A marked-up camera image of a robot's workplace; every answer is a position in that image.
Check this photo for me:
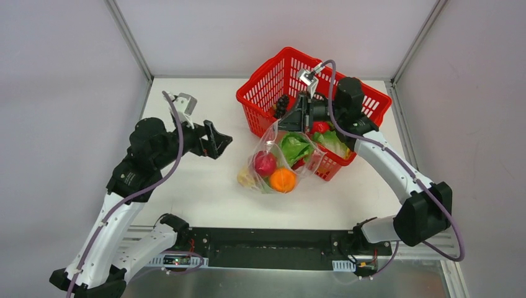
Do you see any napa cabbage toy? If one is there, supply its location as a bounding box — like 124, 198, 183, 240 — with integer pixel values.
279, 132, 316, 167

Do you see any clear zip top bag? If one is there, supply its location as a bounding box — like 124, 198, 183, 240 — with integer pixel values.
241, 121, 325, 194

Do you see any long red chili toy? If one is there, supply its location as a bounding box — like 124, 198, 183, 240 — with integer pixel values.
291, 158, 306, 171

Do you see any red apple toy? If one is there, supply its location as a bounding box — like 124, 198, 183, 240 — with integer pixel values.
252, 151, 277, 178

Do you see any orange fruit toy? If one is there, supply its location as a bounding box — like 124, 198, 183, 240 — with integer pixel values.
269, 168, 297, 193

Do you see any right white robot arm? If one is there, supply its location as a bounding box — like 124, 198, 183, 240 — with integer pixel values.
279, 74, 452, 255

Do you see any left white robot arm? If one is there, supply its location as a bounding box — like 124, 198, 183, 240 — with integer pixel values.
49, 117, 233, 297

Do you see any red pepper toy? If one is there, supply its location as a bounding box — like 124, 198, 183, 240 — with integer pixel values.
310, 121, 331, 135

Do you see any black grape bunch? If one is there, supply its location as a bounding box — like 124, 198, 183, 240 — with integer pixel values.
274, 94, 290, 119

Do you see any green lettuce toy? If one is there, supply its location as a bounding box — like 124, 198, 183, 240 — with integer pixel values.
312, 130, 351, 159

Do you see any red plastic shopping basket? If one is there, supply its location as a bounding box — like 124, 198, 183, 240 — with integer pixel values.
236, 46, 393, 182

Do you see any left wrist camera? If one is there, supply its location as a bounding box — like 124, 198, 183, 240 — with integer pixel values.
168, 93, 197, 129

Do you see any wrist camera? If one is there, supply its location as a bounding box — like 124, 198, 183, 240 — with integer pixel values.
298, 68, 321, 98
168, 93, 197, 129

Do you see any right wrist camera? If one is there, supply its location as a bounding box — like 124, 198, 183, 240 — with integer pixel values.
298, 68, 321, 98

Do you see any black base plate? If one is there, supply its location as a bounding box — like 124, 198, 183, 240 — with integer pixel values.
170, 227, 392, 271

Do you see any aluminium frame rail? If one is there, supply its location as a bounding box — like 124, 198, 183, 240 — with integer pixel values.
87, 225, 458, 261

